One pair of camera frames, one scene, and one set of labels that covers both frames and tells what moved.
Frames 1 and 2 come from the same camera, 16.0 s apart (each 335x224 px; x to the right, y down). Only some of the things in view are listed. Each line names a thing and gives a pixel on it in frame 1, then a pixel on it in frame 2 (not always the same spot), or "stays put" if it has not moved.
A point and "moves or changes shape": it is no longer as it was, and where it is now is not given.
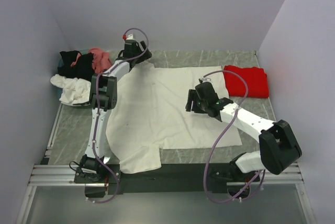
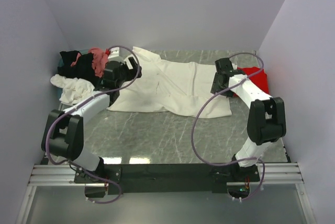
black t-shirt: x=83 y=69 stays put
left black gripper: x=145 y=55 -> x=131 y=73
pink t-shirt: x=101 y=59 stays put
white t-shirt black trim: x=75 y=90 stays put
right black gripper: x=193 y=97 -> x=215 y=88
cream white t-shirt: x=151 y=115 moves or changes shape
